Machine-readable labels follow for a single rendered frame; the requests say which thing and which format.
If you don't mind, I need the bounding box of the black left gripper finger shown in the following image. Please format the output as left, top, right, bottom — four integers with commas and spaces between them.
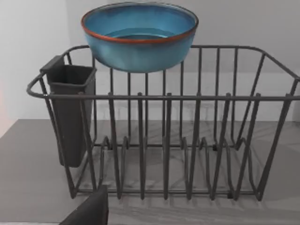
60, 185, 110, 225

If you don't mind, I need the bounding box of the dark grey cutlery holder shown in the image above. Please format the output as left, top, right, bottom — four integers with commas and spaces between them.
40, 55, 97, 168

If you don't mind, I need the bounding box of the blue bowl with red rim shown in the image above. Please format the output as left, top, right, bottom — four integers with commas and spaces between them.
81, 2, 200, 73

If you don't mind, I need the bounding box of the grey wire dish rack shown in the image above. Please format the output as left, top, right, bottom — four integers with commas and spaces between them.
26, 45, 300, 202

